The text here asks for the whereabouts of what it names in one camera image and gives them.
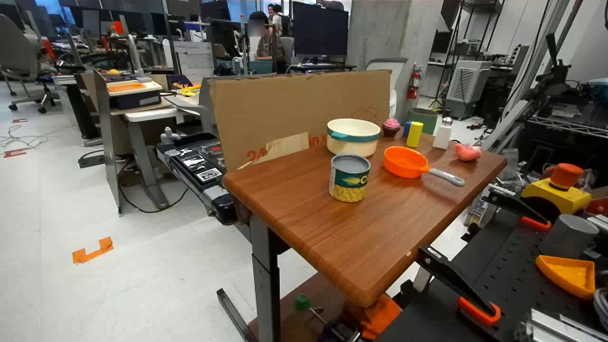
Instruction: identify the small grey cylinder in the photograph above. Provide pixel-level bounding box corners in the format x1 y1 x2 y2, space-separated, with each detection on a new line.
539 213 601 258

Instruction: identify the black clamp orange handle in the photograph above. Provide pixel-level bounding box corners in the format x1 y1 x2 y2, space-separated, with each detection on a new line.
415 245 504 331
484 188 556 234

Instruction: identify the brown cardboard sheet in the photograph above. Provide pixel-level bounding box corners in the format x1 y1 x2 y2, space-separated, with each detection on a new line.
208 68 394 173

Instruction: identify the red fire extinguisher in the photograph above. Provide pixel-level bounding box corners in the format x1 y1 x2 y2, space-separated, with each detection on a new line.
408 63 425 103

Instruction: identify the grey table frame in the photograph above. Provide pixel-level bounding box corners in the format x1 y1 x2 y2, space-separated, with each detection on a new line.
216 215 282 342

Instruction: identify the yellow corn can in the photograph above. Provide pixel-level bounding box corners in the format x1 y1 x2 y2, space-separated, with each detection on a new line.
328 152 373 205

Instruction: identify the white bottle silver cap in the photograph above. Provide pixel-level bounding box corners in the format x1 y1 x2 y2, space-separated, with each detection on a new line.
432 116 455 152

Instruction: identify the orange plastic pan white handle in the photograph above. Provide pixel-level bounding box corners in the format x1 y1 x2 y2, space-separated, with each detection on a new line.
383 144 468 188

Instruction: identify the grey office chair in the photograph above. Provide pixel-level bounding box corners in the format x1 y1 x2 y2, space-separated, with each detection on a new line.
0 11 64 116

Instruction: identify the black equipment rail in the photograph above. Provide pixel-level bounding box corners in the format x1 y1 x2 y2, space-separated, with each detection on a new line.
155 129 240 226

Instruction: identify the pink cupcake toy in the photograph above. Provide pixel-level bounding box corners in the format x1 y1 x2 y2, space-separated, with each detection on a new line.
381 116 404 139

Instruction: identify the black perforated workbench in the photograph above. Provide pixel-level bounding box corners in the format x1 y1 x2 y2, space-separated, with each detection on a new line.
379 188 608 342

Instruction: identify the orange wedge tray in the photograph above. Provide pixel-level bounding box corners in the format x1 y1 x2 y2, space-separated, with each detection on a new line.
535 253 599 300

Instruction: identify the yellow cylinder block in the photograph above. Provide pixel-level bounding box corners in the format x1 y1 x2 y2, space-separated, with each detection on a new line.
406 120 427 150

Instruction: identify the printer with orange top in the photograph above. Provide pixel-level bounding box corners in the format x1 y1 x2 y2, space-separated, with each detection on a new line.
104 76 166 110

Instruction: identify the person with short hair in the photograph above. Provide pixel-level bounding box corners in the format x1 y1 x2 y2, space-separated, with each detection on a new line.
267 2 286 36

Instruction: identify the grey office desk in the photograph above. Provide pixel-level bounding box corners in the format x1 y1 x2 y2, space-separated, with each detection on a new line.
94 68 183 215

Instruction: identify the silver aluminium extrusion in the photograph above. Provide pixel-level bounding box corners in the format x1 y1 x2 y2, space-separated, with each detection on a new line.
516 306 608 342

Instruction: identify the black monitor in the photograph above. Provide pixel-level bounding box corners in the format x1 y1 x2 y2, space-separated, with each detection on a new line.
292 2 351 63

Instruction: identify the person in dark top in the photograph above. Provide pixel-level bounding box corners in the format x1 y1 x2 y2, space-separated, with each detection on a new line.
246 10 290 74

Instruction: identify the black tripod equipment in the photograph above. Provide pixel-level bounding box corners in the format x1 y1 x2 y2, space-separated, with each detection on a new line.
520 30 608 186

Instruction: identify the white crate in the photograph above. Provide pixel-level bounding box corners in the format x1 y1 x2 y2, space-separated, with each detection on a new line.
446 59 503 106

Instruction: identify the yellow emergency stop box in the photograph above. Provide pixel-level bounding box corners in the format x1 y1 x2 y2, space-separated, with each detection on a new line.
520 162 596 217

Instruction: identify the metal wire shelf rack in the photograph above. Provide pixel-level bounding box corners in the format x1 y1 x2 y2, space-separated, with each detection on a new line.
436 0 510 116

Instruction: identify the white pot teal rim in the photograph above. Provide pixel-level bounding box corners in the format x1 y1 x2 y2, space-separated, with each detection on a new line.
326 116 385 160

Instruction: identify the orange printed bracket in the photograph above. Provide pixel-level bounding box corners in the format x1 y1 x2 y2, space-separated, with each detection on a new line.
360 293 406 340

